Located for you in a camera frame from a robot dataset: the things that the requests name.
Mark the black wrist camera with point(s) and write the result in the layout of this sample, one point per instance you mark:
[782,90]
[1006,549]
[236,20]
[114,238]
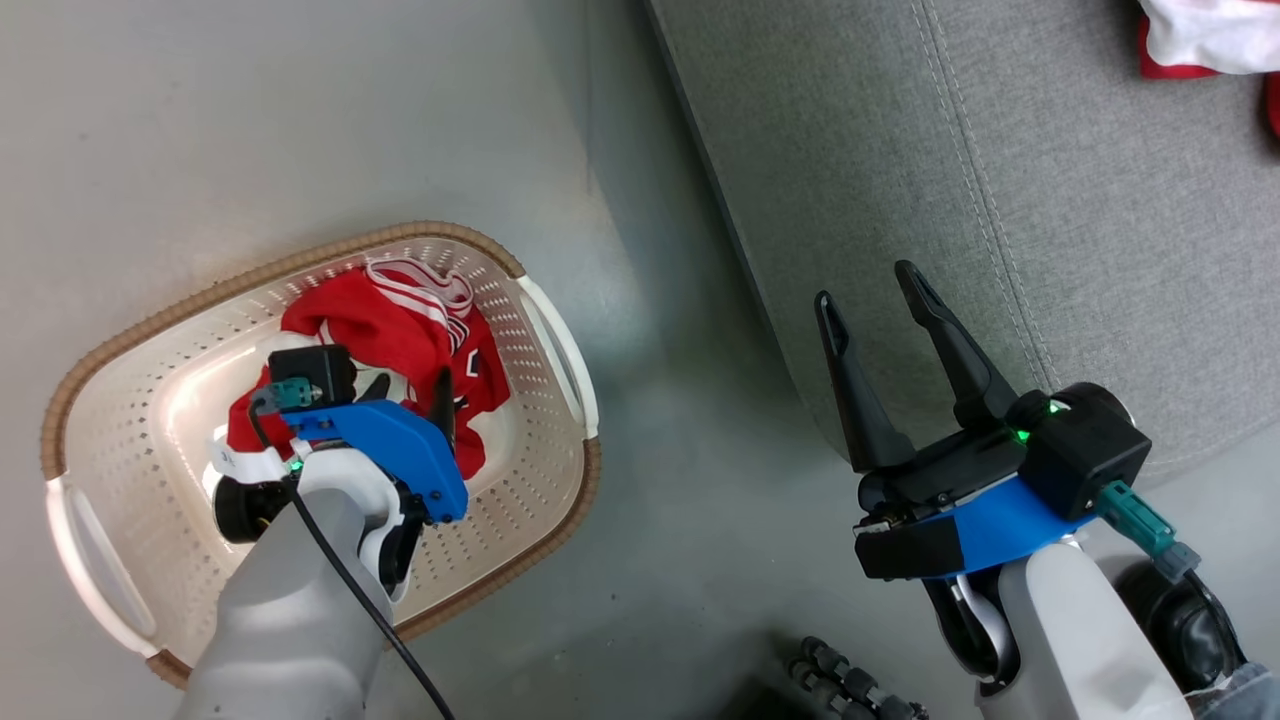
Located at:
[1085,450]
[320,368]

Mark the red garment with white stripes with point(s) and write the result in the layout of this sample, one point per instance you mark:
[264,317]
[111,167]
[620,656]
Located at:
[390,320]

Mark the red and white garment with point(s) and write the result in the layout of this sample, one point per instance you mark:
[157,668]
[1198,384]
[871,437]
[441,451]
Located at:
[1210,35]

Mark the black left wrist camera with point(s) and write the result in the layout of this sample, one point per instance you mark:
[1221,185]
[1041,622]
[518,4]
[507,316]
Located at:
[320,368]

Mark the cream perforated laundry basket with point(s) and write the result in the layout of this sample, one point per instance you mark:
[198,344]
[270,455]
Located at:
[130,400]

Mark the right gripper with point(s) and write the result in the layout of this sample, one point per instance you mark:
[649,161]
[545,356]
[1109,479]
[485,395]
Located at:
[940,480]

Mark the grey fabric sofa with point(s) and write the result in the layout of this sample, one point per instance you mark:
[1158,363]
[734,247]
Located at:
[1000,150]

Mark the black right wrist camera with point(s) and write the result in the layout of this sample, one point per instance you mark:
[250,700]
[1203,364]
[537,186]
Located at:
[1085,450]

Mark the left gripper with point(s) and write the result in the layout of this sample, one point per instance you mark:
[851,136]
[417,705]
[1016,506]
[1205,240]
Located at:
[408,545]

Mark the white grey left arm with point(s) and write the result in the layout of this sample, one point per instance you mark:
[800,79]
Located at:
[290,620]

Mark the white grey right arm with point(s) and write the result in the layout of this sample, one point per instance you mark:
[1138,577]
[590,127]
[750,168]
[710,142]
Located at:
[1070,640]

